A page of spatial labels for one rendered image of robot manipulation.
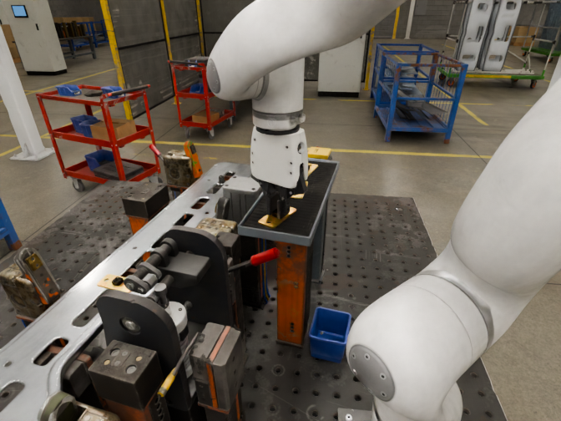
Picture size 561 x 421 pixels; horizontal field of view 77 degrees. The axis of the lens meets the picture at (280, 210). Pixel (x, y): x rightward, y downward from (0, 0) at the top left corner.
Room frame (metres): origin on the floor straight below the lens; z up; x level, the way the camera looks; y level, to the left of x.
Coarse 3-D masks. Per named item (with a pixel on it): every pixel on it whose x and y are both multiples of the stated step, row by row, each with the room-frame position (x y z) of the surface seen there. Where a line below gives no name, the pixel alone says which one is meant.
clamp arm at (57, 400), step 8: (56, 392) 0.26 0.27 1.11; (48, 400) 0.25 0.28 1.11; (56, 400) 0.25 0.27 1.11; (64, 400) 0.25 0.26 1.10; (72, 400) 0.26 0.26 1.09; (40, 408) 0.24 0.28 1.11; (48, 408) 0.24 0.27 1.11; (56, 408) 0.24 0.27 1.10; (64, 408) 0.25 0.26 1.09; (72, 408) 0.26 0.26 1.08; (40, 416) 0.23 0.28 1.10; (48, 416) 0.23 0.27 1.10; (56, 416) 0.24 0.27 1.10; (64, 416) 0.25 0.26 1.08; (72, 416) 0.25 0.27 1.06
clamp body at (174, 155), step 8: (168, 152) 1.21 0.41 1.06; (176, 152) 1.20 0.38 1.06; (184, 152) 1.20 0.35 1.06; (168, 160) 1.16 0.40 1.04; (176, 160) 1.15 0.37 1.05; (184, 160) 1.14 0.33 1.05; (168, 168) 1.17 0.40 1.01; (176, 168) 1.16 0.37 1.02; (184, 168) 1.15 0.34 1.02; (192, 168) 1.16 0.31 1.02; (168, 176) 1.17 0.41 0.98; (176, 176) 1.16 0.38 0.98; (184, 176) 1.15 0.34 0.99; (192, 176) 1.15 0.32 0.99; (168, 184) 1.18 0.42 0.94; (176, 184) 1.16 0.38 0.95; (184, 184) 1.15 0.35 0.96; (192, 184) 1.15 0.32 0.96; (176, 192) 1.18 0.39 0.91; (184, 216) 1.15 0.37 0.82; (176, 224) 1.17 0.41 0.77
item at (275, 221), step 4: (292, 208) 0.61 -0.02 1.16; (272, 212) 0.58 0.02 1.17; (276, 212) 0.58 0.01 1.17; (292, 212) 0.60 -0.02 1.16; (264, 216) 0.58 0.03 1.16; (268, 216) 0.58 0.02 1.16; (272, 216) 0.58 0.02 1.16; (276, 216) 0.58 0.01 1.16; (284, 216) 0.58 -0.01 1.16; (288, 216) 0.58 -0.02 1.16; (260, 220) 0.57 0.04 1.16; (264, 220) 0.57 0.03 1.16; (268, 220) 0.57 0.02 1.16; (272, 220) 0.57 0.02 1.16; (276, 220) 0.57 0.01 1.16; (280, 220) 0.57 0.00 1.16; (284, 220) 0.57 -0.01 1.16; (260, 224) 0.56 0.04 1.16; (264, 224) 0.55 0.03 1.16; (268, 224) 0.55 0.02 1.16; (272, 224) 0.55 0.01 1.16; (276, 224) 0.55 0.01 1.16; (272, 228) 0.54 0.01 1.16
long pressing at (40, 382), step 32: (192, 192) 1.00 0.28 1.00; (160, 224) 0.81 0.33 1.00; (192, 224) 0.81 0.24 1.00; (128, 256) 0.67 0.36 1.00; (96, 288) 0.56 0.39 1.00; (64, 320) 0.47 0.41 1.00; (96, 320) 0.47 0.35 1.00; (0, 352) 0.40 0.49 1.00; (32, 352) 0.40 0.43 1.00; (64, 352) 0.40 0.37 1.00; (0, 384) 0.34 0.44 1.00; (32, 384) 0.34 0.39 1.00; (0, 416) 0.29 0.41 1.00; (32, 416) 0.29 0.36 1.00
